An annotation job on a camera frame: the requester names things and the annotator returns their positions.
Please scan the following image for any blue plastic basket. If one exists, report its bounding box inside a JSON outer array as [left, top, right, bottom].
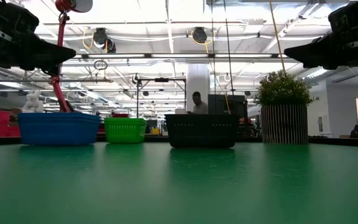
[[17, 111, 102, 118], [17, 115, 102, 146]]

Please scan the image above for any red desk lamp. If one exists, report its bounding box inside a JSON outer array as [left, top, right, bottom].
[[49, 0, 94, 114]]

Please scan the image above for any white figurine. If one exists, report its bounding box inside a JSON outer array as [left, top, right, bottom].
[[21, 90, 45, 114]]

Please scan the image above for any potted plant striped pot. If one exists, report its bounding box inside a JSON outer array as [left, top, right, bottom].
[[254, 69, 320, 145]]

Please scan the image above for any red box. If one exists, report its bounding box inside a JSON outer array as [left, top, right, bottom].
[[0, 110, 22, 138]]

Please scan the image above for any black cabinet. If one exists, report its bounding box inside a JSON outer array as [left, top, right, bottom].
[[208, 93, 249, 138]]

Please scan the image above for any person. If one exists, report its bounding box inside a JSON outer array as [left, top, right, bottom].
[[187, 91, 209, 115]]

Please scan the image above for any yellow hanging cable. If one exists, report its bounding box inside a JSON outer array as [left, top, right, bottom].
[[268, 0, 287, 74]]

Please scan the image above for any black ceiling cable reel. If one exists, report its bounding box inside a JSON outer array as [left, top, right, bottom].
[[105, 37, 117, 54], [192, 26, 208, 45], [92, 27, 109, 49]]

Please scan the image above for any black gantry frame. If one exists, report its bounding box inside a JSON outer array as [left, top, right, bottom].
[[135, 77, 188, 119]]

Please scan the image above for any black table frame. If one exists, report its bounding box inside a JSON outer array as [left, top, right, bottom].
[[0, 134, 358, 147]]

